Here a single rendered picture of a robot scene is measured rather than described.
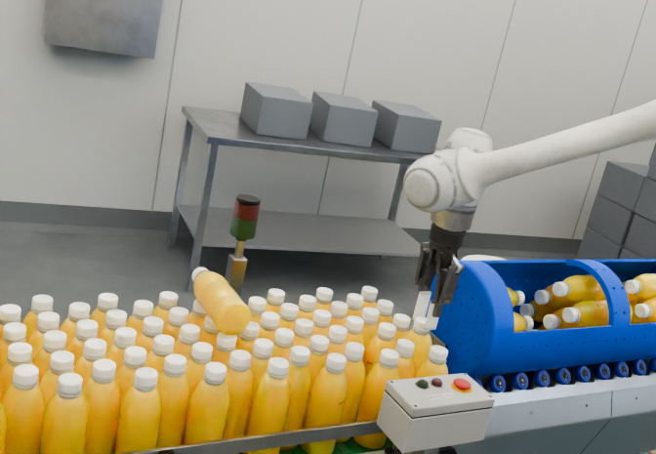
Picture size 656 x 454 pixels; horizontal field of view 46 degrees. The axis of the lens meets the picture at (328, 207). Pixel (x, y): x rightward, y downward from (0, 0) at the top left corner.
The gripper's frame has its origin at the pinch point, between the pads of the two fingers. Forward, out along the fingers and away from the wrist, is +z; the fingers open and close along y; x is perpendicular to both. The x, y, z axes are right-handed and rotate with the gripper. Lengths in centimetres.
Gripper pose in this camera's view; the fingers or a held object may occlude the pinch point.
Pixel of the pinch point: (427, 310)
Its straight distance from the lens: 172.6
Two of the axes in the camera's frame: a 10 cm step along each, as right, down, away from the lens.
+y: -4.6, -3.5, 8.2
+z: -2.0, 9.4, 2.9
